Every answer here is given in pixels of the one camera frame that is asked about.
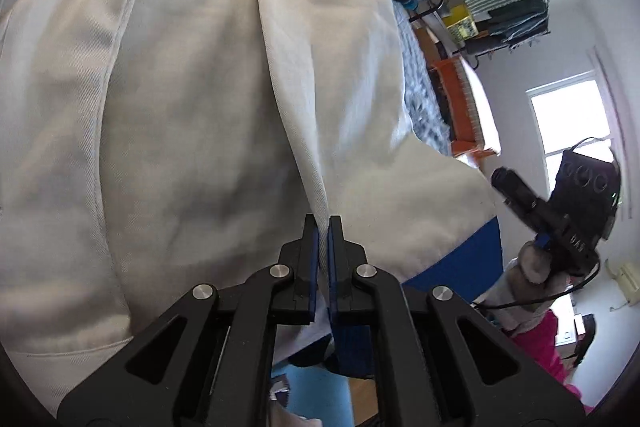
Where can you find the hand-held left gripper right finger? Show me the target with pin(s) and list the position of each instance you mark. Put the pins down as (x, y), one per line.
(336, 267)

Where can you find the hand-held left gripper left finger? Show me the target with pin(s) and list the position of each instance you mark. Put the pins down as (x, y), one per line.
(310, 267)

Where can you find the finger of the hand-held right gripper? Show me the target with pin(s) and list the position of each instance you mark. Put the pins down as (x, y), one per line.
(510, 187)

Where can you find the cream and blue jacket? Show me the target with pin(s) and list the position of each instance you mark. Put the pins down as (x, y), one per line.
(175, 107)

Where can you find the hanging dark clothes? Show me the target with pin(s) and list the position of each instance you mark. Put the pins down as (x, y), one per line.
(515, 14)

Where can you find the person's right hand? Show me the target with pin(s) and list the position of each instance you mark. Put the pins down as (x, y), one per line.
(535, 264)

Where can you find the window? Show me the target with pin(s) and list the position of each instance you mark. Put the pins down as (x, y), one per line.
(565, 117)

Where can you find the orange box with white cloth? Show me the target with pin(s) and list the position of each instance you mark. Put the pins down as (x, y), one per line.
(455, 107)

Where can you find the striped blanket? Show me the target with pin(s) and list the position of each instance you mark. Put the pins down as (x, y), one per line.
(420, 82)

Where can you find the black office chair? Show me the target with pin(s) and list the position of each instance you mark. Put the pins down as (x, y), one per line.
(585, 337)

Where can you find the person's pink clothing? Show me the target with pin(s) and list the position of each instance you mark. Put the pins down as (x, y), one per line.
(545, 357)

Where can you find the white wall device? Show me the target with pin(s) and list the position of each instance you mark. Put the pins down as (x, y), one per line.
(622, 279)

